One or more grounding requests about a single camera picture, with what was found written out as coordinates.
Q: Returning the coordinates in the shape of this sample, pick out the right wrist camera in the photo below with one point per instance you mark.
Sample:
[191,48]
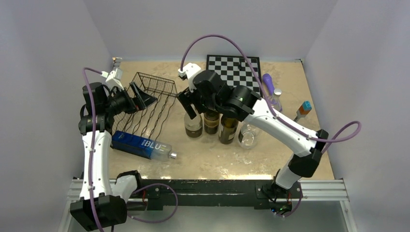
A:
[188,72]

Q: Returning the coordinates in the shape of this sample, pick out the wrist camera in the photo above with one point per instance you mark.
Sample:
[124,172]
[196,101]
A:
[188,72]
[113,78]

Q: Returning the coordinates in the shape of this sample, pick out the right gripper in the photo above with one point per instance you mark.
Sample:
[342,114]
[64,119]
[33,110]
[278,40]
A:
[187,98]

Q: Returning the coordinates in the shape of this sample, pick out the clear bottle silver cap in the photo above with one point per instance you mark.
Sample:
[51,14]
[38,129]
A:
[248,136]
[274,99]

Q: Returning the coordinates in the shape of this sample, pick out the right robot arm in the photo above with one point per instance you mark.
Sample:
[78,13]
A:
[208,92]

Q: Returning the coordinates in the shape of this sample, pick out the clear bottle far silver cap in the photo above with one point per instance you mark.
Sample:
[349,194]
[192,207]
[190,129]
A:
[274,99]

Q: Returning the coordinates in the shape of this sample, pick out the clear wine bottle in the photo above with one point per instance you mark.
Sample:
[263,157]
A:
[193,127]

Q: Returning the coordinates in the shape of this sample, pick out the green bottle grey neck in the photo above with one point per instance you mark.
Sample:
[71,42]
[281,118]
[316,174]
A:
[211,121]

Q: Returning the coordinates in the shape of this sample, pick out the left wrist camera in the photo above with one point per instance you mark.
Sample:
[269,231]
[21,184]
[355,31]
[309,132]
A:
[113,78]

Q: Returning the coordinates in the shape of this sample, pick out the purple flashlight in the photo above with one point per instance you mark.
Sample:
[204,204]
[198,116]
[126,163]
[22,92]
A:
[267,79]

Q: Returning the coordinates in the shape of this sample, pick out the clear bottle near silver cap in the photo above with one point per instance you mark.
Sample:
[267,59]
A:
[248,136]

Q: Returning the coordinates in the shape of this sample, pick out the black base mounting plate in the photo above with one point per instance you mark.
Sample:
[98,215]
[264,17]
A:
[258,194]

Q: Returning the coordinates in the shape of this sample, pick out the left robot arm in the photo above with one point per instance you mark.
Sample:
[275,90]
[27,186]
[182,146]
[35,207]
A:
[101,204]

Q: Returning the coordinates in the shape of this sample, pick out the black wire wine rack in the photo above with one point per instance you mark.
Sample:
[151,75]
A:
[159,96]

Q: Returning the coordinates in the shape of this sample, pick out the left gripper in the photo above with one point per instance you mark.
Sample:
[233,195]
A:
[141,101]

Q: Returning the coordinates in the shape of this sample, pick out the blue square bottle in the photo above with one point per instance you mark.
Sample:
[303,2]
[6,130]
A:
[142,147]

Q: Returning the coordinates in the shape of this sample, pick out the black white chessboard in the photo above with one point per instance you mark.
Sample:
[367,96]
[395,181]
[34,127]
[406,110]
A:
[226,67]

